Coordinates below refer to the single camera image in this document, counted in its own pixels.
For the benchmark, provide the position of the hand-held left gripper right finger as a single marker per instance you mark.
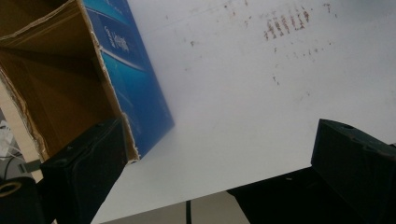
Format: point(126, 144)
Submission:
point(355, 161)

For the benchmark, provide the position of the blue printed cardboard box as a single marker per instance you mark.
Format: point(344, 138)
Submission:
point(62, 77)

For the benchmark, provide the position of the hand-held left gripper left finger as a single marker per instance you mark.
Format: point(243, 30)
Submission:
point(84, 168)

